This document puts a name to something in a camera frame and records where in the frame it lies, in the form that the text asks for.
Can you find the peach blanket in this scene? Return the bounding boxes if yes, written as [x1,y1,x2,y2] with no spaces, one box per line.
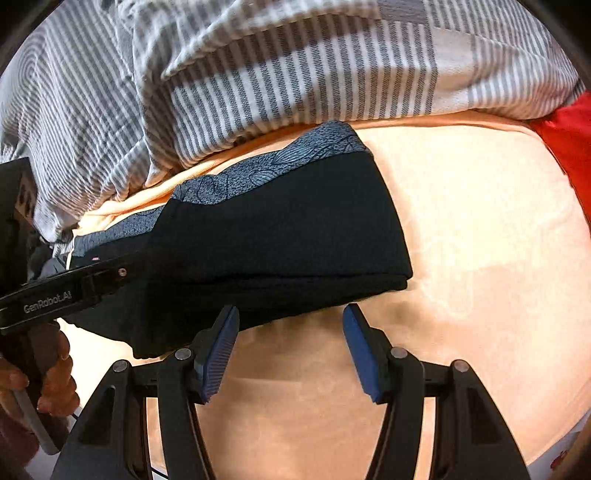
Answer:
[58,110,591,480]

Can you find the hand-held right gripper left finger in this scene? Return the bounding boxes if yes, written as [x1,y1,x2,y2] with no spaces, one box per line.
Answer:
[51,305,241,480]

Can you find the person's left hand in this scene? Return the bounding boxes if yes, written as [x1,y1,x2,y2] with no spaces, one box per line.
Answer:
[0,330,81,418]

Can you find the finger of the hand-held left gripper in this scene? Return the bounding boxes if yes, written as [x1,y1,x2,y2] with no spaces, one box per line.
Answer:
[78,256,147,299]

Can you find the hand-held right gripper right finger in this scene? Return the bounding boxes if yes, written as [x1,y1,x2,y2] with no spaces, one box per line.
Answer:
[342,303,532,480]

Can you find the red embroidered cushion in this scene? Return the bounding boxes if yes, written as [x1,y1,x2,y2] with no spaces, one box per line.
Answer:
[529,90,591,227]

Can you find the black pants with floral stripes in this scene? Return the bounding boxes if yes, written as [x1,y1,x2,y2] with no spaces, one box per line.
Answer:
[69,120,415,361]

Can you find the grey striped duvet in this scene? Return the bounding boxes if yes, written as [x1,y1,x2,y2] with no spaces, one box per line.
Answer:
[0,0,587,246]

